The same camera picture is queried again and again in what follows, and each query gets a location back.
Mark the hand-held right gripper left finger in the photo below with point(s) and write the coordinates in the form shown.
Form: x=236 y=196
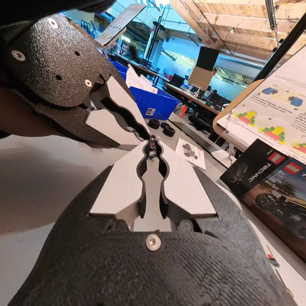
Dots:
x=114 y=191

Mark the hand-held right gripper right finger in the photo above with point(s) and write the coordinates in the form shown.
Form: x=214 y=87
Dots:
x=188 y=191

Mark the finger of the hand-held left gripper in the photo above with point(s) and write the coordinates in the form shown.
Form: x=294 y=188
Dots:
x=119 y=95
x=102 y=119

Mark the short black lego beam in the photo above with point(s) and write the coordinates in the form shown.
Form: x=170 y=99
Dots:
x=153 y=145

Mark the black rubber lego tire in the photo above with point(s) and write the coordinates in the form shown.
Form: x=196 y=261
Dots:
x=154 y=124
x=169 y=132
x=165 y=124

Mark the lego set box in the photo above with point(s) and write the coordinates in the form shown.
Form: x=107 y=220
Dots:
x=263 y=191

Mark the white papers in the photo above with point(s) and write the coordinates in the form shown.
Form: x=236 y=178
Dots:
x=141 y=81

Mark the blue plastic bin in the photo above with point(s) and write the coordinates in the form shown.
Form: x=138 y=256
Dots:
x=119 y=68
x=162 y=102

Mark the small car cover booklet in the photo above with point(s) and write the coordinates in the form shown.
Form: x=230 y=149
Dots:
x=191 y=153

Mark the open instruction booklet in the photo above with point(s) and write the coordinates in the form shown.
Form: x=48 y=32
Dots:
x=229 y=193

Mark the white flat stand base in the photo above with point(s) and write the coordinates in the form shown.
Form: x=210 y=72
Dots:
x=223 y=159

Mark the orange cone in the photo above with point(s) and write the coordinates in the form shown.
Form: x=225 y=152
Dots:
x=183 y=112

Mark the black office chair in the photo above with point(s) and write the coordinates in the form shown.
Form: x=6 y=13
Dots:
x=200 y=123

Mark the tilted display board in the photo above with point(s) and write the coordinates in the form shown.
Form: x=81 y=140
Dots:
x=119 y=26

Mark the long wooden table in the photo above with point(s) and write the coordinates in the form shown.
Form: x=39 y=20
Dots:
x=191 y=98

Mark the cardboard sign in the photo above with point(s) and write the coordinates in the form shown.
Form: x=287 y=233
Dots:
x=200 y=79

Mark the black square panel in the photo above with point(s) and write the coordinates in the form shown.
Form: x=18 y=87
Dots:
x=208 y=58

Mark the instruction poster board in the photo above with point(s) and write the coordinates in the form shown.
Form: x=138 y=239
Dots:
x=275 y=107

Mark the black pole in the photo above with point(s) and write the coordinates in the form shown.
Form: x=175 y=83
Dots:
x=282 y=45

